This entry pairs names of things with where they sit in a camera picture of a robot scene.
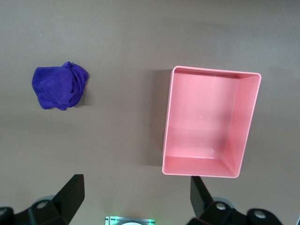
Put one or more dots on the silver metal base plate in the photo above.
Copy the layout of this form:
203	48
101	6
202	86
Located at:
131	220

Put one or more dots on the purple microfiber cloth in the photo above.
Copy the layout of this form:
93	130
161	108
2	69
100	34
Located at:
57	86

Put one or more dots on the pink plastic rectangular box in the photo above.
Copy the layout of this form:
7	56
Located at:
201	122

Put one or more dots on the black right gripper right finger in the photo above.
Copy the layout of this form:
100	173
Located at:
201	201

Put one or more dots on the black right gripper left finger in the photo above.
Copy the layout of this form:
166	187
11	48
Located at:
68	199

